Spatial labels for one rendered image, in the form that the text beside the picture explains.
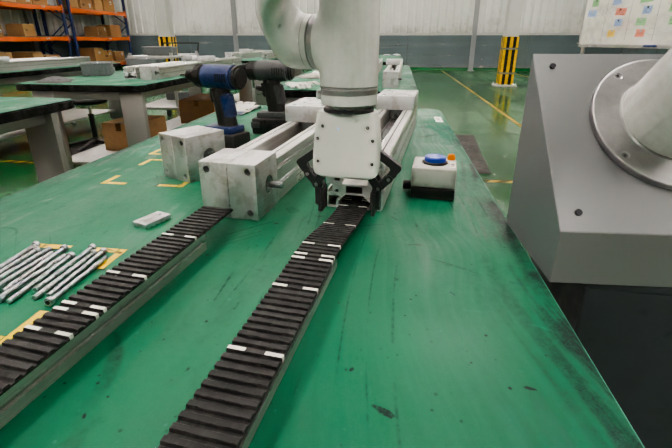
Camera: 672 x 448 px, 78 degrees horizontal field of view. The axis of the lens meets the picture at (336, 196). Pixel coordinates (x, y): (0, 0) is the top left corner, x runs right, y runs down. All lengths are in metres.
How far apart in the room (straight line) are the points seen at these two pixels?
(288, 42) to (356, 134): 0.16
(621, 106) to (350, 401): 0.49
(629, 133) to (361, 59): 0.35
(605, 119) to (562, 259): 0.19
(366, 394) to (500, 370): 0.13
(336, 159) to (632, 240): 0.38
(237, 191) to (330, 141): 0.18
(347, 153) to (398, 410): 0.37
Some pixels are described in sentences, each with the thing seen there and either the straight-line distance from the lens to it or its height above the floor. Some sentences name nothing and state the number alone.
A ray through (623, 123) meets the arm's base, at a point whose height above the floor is 0.96.
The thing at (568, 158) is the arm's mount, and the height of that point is 0.92.
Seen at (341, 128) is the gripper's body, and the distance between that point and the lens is 0.61.
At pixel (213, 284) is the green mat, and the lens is 0.54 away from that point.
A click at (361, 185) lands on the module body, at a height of 0.82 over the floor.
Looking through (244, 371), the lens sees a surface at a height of 0.81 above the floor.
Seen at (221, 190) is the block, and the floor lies 0.83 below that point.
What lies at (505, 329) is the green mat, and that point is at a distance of 0.48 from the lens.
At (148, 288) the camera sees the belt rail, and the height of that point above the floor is 0.79.
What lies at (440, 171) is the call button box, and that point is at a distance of 0.78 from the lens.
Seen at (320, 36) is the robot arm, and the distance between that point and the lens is 0.60.
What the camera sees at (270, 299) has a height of 0.81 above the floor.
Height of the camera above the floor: 1.06
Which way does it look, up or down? 21 degrees down
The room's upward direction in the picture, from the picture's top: straight up
